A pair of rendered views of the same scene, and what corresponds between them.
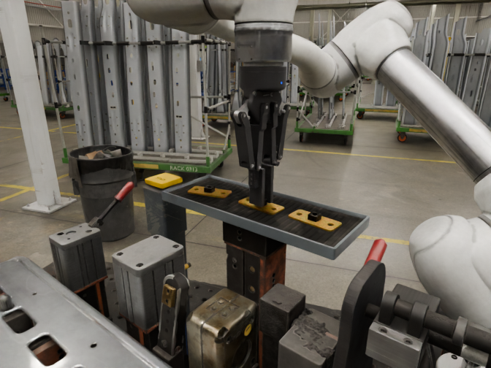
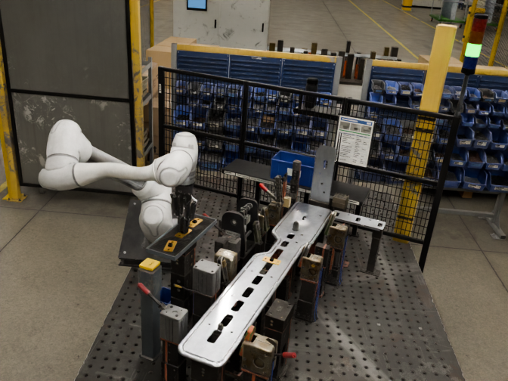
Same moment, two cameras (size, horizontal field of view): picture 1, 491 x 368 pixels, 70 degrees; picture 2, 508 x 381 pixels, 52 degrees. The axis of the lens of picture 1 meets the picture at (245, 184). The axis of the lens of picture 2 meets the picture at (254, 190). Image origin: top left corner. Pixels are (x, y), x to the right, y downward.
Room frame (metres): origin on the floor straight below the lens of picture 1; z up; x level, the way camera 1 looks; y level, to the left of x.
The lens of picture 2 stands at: (0.88, 1.93, 2.30)
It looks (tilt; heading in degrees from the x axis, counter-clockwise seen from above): 25 degrees down; 253
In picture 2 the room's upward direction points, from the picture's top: 4 degrees clockwise
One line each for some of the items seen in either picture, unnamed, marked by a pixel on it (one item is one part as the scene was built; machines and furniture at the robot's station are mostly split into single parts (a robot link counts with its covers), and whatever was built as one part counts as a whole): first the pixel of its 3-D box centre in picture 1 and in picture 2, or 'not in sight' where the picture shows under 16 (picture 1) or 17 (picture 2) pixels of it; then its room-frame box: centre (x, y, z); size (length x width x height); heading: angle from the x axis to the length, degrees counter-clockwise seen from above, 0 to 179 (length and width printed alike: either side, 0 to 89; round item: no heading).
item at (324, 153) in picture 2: not in sight; (323, 174); (-0.27, -0.56, 1.17); 0.12 x 0.01 x 0.34; 142
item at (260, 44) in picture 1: (263, 46); (184, 175); (0.59, -0.03, 1.43); 0.09 x 0.09 x 0.06
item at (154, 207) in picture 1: (171, 269); (150, 312); (0.75, 0.18, 0.92); 0.08 x 0.08 x 0.44; 52
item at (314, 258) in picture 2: not in sight; (308, 287); (0.01, 0.06, 0.87); 0.12 x 0.09 x 0.35; 142
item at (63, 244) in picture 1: (88, 301); (173, 348); (0.68, 0.37, 0.88); 0.11 x 0.10 x 0.36; 142
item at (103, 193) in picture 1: (106, 193); not in sight; (2.74, 1.15, 0.36); 0.54 x 0.50 x 0.73; 161
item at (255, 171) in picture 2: not in sight; (294, 181); (-0.21, -0.83, 1.01); 0.90 x 0.22 x 0.03; 142
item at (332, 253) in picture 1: (256, 207); (183, 234); (0.59, -0.02, 1.16); 0.37 x 0.14 x 0.02; 52
